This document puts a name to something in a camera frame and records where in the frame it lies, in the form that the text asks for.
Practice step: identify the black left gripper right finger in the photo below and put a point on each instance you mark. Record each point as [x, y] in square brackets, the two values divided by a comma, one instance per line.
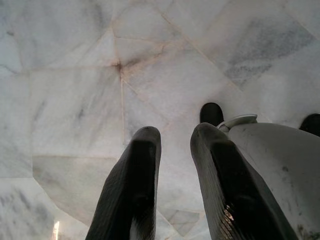
[225, 180]

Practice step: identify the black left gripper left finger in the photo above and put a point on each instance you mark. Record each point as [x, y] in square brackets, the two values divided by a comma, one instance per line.
[130, 187]

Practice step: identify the black robot left foot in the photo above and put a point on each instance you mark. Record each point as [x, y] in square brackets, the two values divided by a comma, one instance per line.
[211, 113]

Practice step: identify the black robot foot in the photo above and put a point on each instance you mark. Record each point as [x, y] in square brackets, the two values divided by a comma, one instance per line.
[311, 125]
[211, 113]

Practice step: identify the black robot right foot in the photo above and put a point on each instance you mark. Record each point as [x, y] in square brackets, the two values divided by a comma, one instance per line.
[311, 125]

